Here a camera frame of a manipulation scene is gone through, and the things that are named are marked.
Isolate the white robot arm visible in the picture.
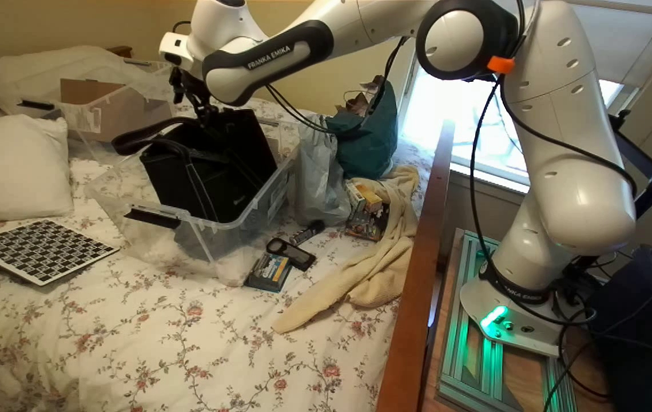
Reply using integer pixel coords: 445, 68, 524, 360
160, 0, 636, 356

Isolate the grey plastic bag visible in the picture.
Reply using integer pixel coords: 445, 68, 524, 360
293, 125, 350, 225

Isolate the teal fabric bag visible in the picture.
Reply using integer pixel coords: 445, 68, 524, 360
324, 82, 398, 178

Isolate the black fabric bag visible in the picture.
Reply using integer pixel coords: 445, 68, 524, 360
112, 110, 276, 204

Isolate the colourful snack packet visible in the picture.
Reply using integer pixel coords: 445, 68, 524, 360
344, 202, 388, 243

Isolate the small black device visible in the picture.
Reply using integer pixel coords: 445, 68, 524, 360
264, 238, 315, 269

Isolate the clear plastic bin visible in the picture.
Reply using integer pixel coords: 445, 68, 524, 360
126, 157, 293, 262

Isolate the dark battery pack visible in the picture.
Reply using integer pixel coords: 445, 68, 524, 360
245, 256, 291, 293

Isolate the cream cloth towel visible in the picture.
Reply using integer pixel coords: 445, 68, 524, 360
271, 165, 419, 333

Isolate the wooden bed footboard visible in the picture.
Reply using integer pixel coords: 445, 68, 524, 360
375, 120, 452, 412

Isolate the floral bed sheet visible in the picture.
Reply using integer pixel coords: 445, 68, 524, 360
0, 71, 436, 412

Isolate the cardboard box in bin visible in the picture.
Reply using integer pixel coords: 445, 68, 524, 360
58, 78, 171, 141

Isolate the white plastic sheet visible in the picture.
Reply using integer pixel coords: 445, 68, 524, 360
0, 46, 171, 115

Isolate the black white calibration board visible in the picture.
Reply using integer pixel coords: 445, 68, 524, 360
0, 220, 116, 286

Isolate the white pillow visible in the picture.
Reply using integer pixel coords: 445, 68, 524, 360
0, 115, 70, 220

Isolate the dark blue container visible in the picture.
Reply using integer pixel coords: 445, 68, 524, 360
590, 248, 652, 412

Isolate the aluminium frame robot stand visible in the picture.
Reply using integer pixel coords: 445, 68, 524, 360
434, 229, 578, 412

